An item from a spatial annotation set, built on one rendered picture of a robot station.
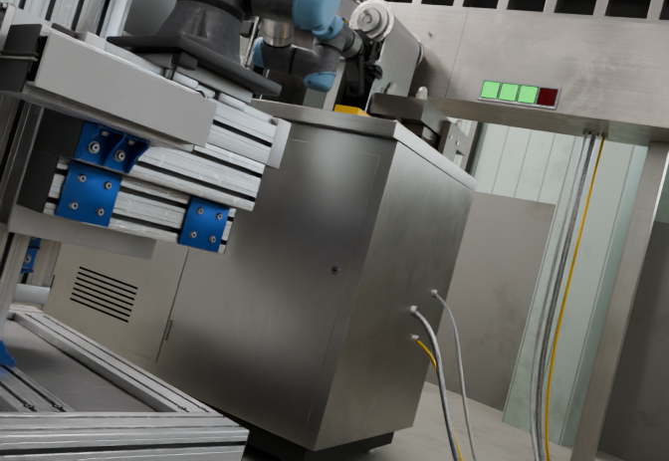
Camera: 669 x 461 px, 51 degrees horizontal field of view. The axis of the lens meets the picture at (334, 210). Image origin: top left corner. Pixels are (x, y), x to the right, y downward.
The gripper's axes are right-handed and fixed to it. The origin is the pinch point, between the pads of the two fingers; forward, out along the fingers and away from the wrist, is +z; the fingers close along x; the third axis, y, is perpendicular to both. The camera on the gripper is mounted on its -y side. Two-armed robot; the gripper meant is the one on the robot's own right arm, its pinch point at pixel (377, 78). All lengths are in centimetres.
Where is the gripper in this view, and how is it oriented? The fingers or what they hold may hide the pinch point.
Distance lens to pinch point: 211.4
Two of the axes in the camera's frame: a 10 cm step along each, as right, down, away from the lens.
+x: -8.5, -2.0, 4.9
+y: 2.6, -9.6, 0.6
